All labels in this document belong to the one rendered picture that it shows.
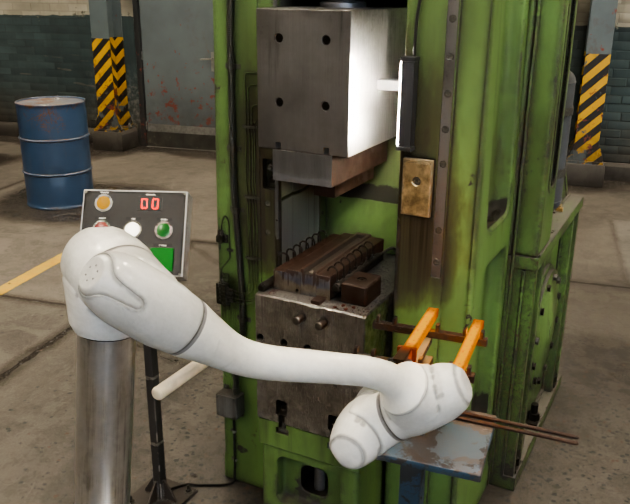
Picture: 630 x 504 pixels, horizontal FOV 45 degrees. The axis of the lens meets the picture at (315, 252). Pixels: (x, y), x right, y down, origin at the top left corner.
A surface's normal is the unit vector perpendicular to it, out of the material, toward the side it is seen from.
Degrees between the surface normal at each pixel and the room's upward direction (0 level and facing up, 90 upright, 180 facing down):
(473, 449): 0
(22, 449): 0
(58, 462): 0
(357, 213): 90
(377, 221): 90
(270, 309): 90
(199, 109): 90
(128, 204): 60
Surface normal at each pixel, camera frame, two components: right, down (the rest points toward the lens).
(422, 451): 0.01, -0.94
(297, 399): -0.47, 0.29
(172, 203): -0.04, -0.18
